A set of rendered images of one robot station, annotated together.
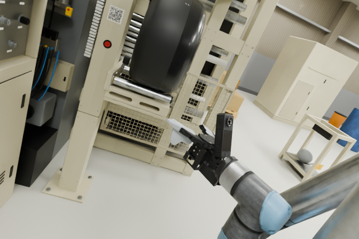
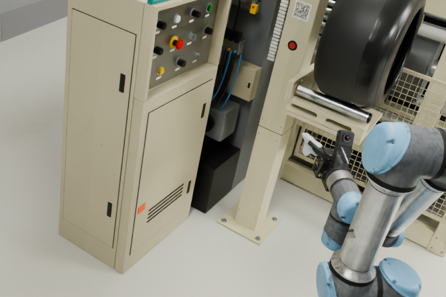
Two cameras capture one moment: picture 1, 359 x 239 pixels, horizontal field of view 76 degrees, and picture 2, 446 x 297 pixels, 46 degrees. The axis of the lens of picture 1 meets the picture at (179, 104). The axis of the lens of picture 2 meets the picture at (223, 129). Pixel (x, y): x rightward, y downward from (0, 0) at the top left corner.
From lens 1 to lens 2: 1.10 m
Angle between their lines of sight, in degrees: 33
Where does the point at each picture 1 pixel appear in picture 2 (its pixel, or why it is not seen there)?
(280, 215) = (347, 205)
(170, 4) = not seen: outside the picture
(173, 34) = (358, 36)
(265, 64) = not seen: outside the picture
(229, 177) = (330, 181)
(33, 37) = (216, 44)
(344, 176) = not seen: hidden behind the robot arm
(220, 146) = (334, 158)
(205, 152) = (324, 162)
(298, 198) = not seen: hidden behind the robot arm
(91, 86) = (274, 95)
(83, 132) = (264, 153)
